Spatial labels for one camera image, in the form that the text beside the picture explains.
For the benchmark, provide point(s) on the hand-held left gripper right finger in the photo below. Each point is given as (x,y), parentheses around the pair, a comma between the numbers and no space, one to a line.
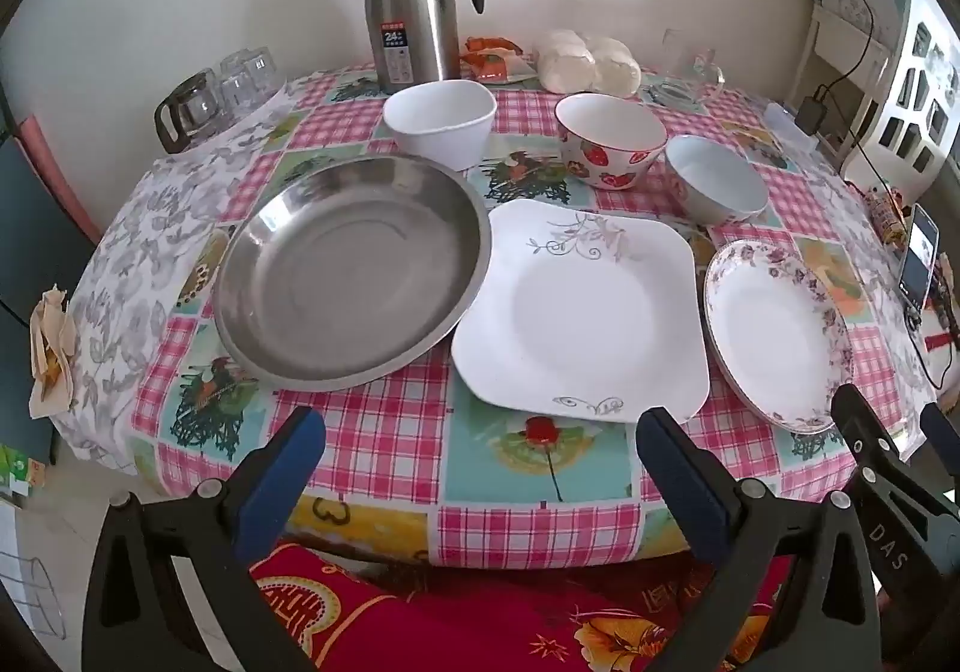
(682,484)

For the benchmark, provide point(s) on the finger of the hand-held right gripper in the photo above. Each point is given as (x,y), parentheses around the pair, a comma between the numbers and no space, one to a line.
(943,436)
(862,428)

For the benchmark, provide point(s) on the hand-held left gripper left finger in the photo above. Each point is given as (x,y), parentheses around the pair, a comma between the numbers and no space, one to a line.
(285,477)

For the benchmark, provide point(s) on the floral rim round plate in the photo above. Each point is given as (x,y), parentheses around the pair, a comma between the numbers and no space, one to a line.
(772,334)

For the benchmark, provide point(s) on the white square plate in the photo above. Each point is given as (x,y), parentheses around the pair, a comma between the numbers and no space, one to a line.
(585,319)

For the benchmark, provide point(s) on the stainless steel basin plate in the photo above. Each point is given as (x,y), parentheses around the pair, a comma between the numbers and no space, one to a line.
(345,274)

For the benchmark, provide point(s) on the pale blue round bowl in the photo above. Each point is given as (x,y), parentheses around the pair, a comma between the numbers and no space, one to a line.
(712,177)

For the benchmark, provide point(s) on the strawberry print red-rim bowl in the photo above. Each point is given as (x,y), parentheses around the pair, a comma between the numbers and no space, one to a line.
(607,166)

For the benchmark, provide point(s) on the white square bowl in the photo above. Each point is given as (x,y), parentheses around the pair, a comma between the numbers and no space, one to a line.
(442,139)

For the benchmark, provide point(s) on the smartphone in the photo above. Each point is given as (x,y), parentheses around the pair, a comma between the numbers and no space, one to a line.
(919,259)

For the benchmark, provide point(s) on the small patterned bottle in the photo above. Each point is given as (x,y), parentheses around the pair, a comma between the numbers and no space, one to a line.
(889,218)

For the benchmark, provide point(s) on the crumpled paper bag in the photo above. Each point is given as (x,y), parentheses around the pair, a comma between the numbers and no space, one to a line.
(52,349)

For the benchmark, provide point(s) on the green carton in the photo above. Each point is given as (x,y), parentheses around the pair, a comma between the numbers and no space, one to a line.
(19,473)

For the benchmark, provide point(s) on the grey floral tablecloth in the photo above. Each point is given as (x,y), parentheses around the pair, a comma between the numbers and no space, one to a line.
(127,252)

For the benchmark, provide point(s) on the white plastic box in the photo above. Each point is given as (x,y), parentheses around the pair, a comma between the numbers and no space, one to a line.
(784,124)

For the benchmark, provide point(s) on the black charger plug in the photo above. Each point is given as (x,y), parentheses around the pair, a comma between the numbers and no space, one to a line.
(810,115)

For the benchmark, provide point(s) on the white lattice shelf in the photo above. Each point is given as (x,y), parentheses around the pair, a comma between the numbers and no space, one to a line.
(900,109)

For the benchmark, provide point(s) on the clear drinking glass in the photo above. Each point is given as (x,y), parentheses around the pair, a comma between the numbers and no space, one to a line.
(264,72)
(232,83)

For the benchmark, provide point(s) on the clear glass mug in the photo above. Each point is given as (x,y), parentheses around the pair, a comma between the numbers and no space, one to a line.
(679,72)

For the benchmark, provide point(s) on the bag of steamed buns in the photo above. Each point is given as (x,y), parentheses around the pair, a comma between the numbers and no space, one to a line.
(577,64)

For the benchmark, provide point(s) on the orange snack packet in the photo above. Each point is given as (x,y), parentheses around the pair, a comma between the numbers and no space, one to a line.
(495,66)

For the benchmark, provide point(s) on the stainless steel thermos jug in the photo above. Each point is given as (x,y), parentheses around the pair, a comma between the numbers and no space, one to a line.
(412,4)

